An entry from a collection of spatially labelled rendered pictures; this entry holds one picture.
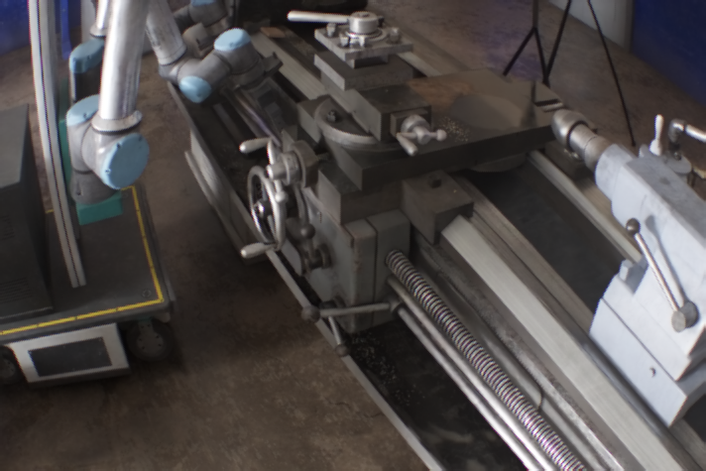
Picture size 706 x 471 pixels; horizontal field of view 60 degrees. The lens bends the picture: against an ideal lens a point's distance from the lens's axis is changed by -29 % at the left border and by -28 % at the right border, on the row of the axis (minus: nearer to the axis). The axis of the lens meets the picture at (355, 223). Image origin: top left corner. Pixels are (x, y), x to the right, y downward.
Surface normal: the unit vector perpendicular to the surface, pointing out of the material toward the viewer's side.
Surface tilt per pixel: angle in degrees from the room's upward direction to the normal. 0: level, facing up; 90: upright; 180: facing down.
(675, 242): 82
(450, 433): 0
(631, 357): 90
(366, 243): 90
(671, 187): 0
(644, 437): 36
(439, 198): 0
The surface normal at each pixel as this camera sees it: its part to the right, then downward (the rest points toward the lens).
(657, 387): -0.89, 0.26
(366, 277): 0.46, 0.54
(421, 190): 0.02, -0.80
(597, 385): -0.51, -0.49
